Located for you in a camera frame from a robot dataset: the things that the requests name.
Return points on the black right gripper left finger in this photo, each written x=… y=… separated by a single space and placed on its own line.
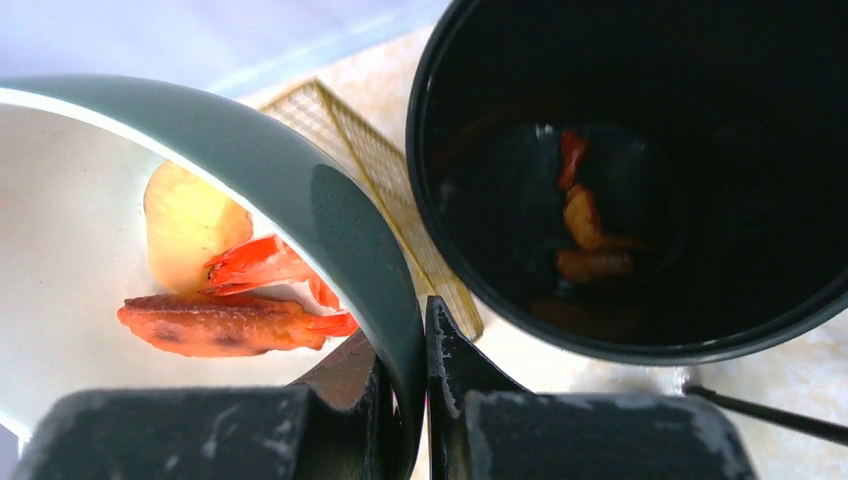
x=331 y=423

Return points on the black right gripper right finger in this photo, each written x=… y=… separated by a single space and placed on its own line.
x=484 y=425

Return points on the white bowl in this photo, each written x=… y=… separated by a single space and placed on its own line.
x=77 y=152

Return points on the brown fried toy food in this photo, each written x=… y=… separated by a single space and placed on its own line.
x=199 y=325

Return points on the toy shrimp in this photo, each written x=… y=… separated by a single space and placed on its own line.
x=264 y=262

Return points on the orange sausage piece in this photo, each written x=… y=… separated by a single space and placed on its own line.
x=588 y=267

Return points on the orange fried food piece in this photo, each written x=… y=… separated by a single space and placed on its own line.
x=583 y=220

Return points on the black trash bin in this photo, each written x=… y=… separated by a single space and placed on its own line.
x=717 y=134

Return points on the red sausage piece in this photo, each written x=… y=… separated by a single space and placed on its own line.
x=573 y=148

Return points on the gold wire rack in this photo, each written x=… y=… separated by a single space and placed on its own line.
x=380 y=169

